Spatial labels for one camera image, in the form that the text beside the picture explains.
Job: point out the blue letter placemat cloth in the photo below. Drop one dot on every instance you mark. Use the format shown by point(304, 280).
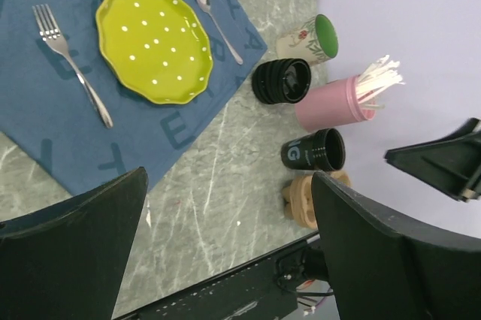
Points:
point(45, 110)

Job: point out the white wrapped straws bundle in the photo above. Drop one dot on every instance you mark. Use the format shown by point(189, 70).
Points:
point(376, 79)

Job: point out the silver spoon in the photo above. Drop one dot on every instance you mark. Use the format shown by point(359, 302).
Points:
point(205, 5)

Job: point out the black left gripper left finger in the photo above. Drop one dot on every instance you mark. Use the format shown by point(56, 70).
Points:
point(67, 260)

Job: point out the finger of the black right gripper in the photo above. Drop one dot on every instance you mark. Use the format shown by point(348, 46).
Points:
point(450, 164)

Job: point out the floral mug green inside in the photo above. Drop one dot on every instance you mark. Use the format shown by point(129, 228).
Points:
point(314, 41)

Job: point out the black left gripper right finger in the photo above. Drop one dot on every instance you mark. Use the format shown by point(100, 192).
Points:
point(383, 264)

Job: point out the green polka dot plate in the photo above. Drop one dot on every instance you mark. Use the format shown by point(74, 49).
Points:
point(156, 48)

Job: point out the pink straw holder cup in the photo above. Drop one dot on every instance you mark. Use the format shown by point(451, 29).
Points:
point(331, 105)

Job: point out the brown pulp cup carrier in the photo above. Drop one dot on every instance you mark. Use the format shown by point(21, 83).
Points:
point(299, 202)

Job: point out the black base frame rail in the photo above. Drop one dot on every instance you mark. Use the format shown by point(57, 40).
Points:
point(267, 287)

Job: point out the black takeout cup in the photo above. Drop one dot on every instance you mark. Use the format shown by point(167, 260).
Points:
point(323, 150)

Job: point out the silver fork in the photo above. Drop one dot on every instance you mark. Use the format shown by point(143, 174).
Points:
point(52, 35)

